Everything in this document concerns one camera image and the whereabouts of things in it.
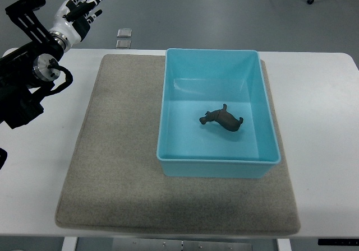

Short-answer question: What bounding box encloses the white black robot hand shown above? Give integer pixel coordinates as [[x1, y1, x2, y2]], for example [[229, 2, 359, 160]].
[[49, 0, 103, 52]]

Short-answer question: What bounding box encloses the brown hippo toy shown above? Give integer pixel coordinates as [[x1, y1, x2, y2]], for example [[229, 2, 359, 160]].
[[199, 104, 243, 132]]

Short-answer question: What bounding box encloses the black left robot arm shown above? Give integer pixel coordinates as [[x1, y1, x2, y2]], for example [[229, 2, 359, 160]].
[[1, 0, 73, 129]]

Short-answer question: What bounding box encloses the blue plastic box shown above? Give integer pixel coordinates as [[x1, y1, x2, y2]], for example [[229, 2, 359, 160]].
[[157, 49, 281, 178]]

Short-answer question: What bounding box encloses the lower floor outlet plate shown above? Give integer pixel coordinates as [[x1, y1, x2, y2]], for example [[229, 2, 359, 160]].
[[116, 39, 131, 49]]

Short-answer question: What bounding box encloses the grey felt mat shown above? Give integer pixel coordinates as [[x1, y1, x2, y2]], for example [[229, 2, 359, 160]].
[[55, 54, 300, 236]]

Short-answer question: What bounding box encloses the black table control panel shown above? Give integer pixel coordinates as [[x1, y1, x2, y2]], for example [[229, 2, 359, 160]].
[[317, 238, 359, 247]]

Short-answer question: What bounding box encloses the metal table frame bracket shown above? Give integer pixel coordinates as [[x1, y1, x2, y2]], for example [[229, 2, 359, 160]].
[[112, 238, 253, 251]]

